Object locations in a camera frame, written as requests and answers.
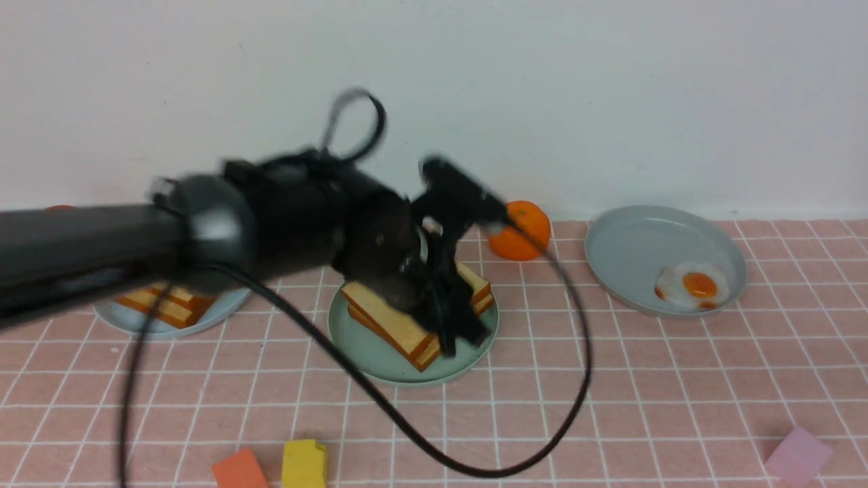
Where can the yellow block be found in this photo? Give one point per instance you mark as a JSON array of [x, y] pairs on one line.
[[304, 464]]

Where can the right fried egg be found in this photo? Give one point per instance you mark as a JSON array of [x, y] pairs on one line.
[[693, 286]]

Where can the teal centre plate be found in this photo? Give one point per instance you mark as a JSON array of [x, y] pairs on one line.
[[379, 361]]

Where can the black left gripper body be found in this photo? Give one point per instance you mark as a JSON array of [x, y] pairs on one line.
[[383, 251]]

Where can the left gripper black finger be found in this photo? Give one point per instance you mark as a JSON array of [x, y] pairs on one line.
[[438, 313]]

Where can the light blue bread plate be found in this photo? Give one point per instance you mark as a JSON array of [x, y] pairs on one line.
[[130, 321]]

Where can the pink block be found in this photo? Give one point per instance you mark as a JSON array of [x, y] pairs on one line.
[[799, 458]]

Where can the orange block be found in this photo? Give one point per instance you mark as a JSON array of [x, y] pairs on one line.
[[241, 470]]

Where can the grey egg plate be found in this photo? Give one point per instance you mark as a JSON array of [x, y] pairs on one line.
[[628, 247]]

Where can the orange fruit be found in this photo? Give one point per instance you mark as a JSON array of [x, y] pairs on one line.
[[524, 245]]

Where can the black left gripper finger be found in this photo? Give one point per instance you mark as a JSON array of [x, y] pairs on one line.
[[468, 296]]

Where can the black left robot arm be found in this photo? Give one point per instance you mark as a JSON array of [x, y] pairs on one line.
[[277, 218]]

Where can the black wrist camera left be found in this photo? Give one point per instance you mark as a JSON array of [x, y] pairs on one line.
[[452, 193]]

